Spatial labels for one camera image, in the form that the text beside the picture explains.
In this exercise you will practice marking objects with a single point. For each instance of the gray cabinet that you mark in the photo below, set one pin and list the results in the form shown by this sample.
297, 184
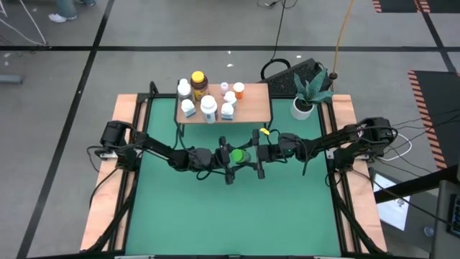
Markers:
442, 230

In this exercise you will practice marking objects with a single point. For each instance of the gray flat bar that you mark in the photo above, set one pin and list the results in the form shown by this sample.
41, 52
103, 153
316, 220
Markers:
10, 79

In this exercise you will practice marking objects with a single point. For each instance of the green bottle green cap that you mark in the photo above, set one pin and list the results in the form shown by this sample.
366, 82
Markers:
238, 155

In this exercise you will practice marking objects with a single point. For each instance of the small white bottle blue label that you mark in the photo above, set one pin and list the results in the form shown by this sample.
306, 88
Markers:
188, 108

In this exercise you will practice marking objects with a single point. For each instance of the white pill bottle blue label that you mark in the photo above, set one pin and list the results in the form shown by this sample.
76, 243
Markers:
230, 97

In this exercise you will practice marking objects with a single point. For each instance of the yellow tag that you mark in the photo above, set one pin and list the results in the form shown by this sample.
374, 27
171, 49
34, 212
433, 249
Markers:
265, 131

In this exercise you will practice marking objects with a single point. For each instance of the black perforated computer case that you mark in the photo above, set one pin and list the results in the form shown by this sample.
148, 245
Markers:
291, 75

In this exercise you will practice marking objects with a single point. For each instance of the rectangular white bottle blue label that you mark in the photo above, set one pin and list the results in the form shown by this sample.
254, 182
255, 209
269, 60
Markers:
227, 111

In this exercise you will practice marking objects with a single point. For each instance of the black mat hazard stripe edge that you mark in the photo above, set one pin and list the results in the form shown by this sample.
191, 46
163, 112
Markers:
399, 4
443, 108

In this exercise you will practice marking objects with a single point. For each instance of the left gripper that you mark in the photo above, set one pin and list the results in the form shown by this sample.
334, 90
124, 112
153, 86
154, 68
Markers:
219, 161

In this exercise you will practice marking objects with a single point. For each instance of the amber bottle yellow cap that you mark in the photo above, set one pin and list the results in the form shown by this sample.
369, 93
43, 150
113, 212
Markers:
198, 84

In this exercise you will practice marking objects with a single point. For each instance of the small pink bottle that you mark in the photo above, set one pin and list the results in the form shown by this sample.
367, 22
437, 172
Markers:
224, 87

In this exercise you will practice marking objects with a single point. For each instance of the person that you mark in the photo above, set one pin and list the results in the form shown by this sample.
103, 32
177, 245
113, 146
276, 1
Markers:
63, 16

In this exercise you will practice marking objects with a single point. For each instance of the white round bottle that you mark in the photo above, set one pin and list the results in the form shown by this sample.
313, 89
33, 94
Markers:
238, 90

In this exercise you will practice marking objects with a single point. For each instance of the wooden shelf black metal legs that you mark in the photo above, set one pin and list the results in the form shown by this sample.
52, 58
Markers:
253, 108

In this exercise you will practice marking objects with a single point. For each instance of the gummy bottle white cap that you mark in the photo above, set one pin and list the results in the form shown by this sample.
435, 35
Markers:
184, 90

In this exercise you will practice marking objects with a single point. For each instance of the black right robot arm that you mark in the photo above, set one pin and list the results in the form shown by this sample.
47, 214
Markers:
341, 138

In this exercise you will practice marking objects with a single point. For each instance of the white bottle dark red label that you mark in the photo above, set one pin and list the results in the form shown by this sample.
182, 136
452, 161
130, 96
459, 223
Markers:
208, 108

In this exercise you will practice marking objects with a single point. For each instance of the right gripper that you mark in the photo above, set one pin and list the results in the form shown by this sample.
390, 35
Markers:
271, 153

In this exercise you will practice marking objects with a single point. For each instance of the clear cup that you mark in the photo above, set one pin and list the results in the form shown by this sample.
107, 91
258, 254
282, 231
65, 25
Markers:
428, 231

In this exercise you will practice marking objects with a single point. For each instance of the snake plant white pot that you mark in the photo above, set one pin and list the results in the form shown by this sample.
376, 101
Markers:
296, 113

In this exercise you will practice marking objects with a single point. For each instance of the green table mat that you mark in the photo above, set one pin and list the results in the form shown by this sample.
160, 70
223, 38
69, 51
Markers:
201, 230

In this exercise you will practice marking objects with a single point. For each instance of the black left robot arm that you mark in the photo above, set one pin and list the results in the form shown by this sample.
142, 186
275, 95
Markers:
158, 147

